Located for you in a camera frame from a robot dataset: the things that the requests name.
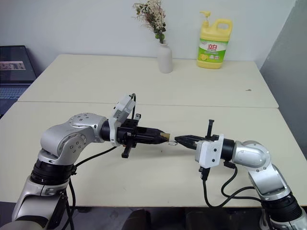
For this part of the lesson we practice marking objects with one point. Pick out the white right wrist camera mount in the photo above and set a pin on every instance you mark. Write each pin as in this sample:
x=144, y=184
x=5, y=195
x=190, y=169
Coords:
x=211, y=153

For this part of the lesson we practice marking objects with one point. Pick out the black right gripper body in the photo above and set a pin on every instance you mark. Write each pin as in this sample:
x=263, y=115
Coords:
x=210, y=129

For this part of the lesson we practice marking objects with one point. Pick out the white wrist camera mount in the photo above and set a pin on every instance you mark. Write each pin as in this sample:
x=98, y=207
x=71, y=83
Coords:
x=211, y=153
x=123, y=105

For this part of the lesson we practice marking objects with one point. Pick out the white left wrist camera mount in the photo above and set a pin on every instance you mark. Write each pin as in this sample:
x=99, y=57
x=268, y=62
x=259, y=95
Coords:
x=123, y=105

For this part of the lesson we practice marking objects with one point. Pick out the dark laptop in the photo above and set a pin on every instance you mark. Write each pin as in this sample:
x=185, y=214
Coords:
x=14, y=69

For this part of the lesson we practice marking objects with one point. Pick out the grey partition panel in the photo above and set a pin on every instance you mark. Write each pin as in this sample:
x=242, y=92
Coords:
x=287, y=72

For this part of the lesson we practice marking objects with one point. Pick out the brass padlock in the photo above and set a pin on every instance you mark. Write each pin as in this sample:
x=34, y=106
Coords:
x=166, y=136

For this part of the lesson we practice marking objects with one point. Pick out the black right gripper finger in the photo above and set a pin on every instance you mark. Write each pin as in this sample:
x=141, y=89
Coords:
x=187, y=138
x=188, y=144

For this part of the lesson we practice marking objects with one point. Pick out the dried flower bunch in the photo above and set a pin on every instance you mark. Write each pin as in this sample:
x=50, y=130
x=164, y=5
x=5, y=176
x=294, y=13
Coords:
x=153, y=16

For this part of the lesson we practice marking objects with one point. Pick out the dark rounded shape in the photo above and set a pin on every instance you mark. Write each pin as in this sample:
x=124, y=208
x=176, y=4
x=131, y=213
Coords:
x=140, y=219

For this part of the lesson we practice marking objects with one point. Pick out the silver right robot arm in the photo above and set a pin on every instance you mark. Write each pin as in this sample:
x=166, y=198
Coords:
x=251, y=155

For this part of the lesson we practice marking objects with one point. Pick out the yellow dish soap bottle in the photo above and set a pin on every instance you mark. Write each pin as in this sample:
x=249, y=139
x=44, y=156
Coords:
x=212, y=36

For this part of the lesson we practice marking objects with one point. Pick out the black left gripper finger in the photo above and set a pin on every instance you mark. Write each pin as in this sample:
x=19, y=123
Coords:
x=153, y=140
x=153, y=132

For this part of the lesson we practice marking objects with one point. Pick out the white ceramic vase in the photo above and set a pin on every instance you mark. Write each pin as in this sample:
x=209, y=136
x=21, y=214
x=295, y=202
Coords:
x=165, y=60

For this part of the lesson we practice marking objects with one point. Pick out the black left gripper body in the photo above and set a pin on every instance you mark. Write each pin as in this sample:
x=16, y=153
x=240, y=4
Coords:
x=130, y=134

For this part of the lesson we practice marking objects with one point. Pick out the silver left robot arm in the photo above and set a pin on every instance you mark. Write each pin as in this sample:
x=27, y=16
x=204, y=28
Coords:
x=72, y=129

